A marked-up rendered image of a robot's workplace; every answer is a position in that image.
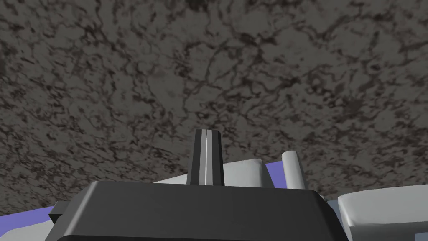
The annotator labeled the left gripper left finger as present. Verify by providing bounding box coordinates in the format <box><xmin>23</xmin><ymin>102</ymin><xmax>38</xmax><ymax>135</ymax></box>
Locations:
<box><xmin>186</xmin><ymin>129</ymin><xmax>207</xmax><ymax>186</ymax></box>

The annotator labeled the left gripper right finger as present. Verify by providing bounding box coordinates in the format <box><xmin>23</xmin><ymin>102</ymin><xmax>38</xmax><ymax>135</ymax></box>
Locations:
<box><xmin>206</xmin><ymin>129</ymin><xmax>225</xmax><ymax>186</ymax></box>

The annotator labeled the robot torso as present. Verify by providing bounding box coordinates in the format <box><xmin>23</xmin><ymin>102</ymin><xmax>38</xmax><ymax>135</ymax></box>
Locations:
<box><xmin>0</xmin><ymin>150</ymin><xmax>428</xmax><ymax>241</ymax></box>

